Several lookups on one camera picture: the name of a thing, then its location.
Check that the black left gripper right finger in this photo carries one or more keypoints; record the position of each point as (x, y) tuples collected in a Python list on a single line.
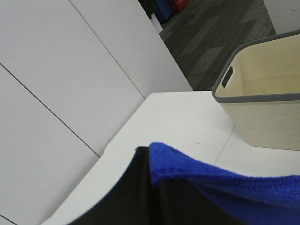
[(177, 202)]

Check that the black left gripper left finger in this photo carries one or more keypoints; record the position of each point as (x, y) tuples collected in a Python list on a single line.
[(127, 203)]

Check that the blue microfiber towel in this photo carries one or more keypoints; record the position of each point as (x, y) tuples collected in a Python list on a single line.
[(252, 200)]

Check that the blue bin in background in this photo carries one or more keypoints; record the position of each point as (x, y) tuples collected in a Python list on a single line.
[(162, 10)]

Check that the red bin in background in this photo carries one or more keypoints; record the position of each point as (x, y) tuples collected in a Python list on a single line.
[(177, 5)]

